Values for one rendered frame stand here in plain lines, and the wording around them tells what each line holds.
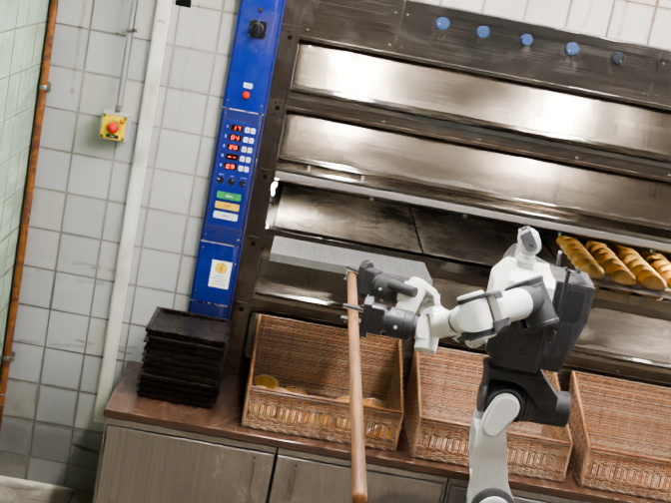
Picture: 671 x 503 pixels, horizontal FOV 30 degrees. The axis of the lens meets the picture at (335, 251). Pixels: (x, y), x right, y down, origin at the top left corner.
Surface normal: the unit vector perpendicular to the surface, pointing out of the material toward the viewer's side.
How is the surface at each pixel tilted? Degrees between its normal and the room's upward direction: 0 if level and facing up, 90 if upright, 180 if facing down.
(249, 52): 90
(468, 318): 85
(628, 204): 70
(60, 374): 90
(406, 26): 91
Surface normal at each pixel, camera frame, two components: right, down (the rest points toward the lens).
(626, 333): 0.07, -0.11
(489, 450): 0.07, 0.61
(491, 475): 0.00, 0.23
